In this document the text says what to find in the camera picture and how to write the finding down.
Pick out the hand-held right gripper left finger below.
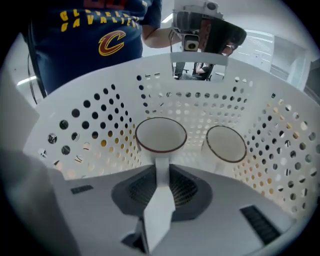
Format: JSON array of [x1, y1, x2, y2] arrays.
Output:
[[48, 163, 158, 256]]

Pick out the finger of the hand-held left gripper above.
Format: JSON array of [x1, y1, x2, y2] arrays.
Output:
[[199, 18, 248, 55]]

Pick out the person's left forearm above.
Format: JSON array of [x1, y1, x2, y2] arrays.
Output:
[[141, 24, 182, 49]]

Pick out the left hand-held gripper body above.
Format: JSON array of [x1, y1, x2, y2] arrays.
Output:
[[171, 0, 225, 35]]

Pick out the white plastic basket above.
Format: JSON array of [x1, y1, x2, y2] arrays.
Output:
[[23, 52, 320, 221]]

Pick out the person's dark blue jersey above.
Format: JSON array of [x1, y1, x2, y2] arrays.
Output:
[[21, 0, 163, 99]]

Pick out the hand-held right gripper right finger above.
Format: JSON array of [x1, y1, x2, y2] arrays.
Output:
[[159, 163, 298, 256]]

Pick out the white mug with pattern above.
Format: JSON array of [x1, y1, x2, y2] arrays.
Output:
[[201, 124, 248, 176]]

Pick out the small square gripper camera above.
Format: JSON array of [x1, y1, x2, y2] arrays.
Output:
[[183, 34, 201, 53]]

